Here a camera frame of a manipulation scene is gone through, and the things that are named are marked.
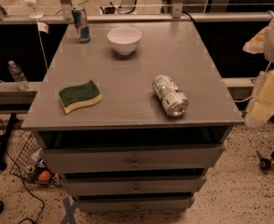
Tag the white round device on stand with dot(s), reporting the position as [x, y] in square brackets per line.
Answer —
[35, 15]

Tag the white bowl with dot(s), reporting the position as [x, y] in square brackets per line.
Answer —
[124, 40]

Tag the green yellow sponge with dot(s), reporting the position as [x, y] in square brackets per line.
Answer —
[79, 96]

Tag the clear plastic water bottle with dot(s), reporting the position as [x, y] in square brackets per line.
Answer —
[18, 75]

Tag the orange fruit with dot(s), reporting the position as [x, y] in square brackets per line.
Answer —
[45, 176]

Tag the wire basket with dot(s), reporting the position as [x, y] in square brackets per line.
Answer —
[29, 165]

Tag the blue red bull can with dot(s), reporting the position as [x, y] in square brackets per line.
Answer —
[81, 24]

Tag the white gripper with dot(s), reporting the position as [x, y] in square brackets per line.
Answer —
[261, 109]

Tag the grey drawer cabinet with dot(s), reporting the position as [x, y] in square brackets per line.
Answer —
[125, 153]

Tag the silver green 7up can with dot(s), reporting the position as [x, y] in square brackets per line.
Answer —
[170, 96]

